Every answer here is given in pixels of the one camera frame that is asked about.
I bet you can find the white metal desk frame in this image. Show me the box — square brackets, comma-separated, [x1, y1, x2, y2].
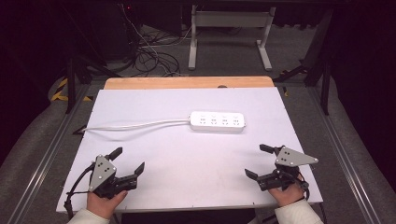
[188, 4, 277, 72]

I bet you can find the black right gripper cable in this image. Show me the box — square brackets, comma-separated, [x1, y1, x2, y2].
[292, 170, 311, 202]

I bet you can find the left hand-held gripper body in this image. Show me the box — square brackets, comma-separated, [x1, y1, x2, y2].
[88, 154, 138, 201]

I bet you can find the white power strip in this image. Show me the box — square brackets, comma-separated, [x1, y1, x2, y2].
[189, 110, 247, 134]

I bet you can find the tangle of floor cables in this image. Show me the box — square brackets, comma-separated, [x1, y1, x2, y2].
[120, 3, 191, 77]

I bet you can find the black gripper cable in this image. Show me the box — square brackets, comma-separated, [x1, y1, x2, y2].
[63, 162, 96, 219]
[292, 170, 311, 202]

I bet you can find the aluminium floor rail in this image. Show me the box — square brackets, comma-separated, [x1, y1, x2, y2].
[7, 83, 92, 224]
[306, 87, 383, 224]

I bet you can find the white table cover board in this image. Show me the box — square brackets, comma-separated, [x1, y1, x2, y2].
[55, 87, 324, 214]

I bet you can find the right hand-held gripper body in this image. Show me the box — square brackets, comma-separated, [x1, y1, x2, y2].
[256, 146, 319, 192]

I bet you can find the white power strip cable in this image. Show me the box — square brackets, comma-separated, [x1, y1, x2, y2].
[80, 119, 191, 133]

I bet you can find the person's left hand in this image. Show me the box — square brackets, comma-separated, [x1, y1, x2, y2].
[86, 189, 129, 220]

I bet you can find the person's right hand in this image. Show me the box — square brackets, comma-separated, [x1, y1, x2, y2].
[267, 175, 305, 208]

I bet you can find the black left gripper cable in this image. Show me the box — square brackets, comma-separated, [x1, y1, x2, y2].
[63, 162, 96, 219]

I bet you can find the black metal stand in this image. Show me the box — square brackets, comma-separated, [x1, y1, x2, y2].
[273, 8, 333, 117]
[60, 6, 123, 115]

